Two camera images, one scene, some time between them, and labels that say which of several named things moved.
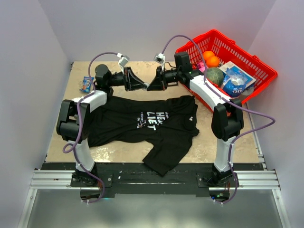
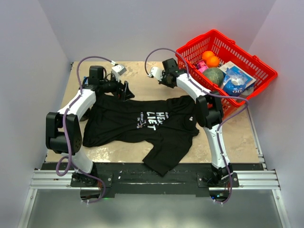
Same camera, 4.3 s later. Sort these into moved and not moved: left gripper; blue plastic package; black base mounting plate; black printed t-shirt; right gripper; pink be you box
Moved: left gripper; right gripper
Not moved: pink be you box; black printed t-shirt; blue plastic package; black base mounting plate
